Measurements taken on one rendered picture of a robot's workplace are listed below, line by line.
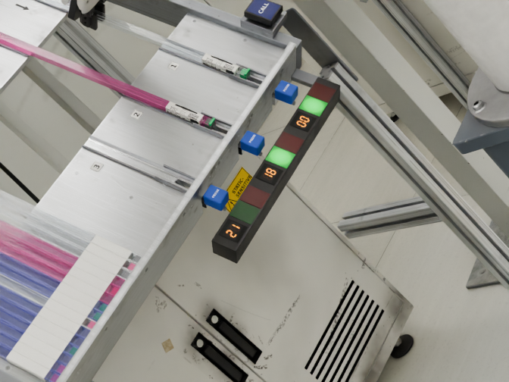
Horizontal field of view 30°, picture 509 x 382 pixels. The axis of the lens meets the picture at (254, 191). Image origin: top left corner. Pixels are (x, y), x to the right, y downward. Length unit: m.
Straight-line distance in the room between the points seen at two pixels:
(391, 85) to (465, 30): 0.92
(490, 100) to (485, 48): 0.07
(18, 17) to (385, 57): 0.67
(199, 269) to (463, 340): 0.58
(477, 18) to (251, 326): 1.00
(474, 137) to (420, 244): 1.37
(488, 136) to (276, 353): 0.94
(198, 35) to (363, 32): 0.36
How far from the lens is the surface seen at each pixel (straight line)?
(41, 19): 1.64
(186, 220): 1.36
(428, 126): 1.87
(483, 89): 1.00
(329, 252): 1.90
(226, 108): 1.46
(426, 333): 2.07
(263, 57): 1.53
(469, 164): 1.92
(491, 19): 0.90
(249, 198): 1.37
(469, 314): 2.02
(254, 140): 1.41
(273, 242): 1.82
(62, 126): 3.49
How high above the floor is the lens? 1.13
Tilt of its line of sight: 20 degrees down
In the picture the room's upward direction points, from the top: 46 degrees counter-clockwise
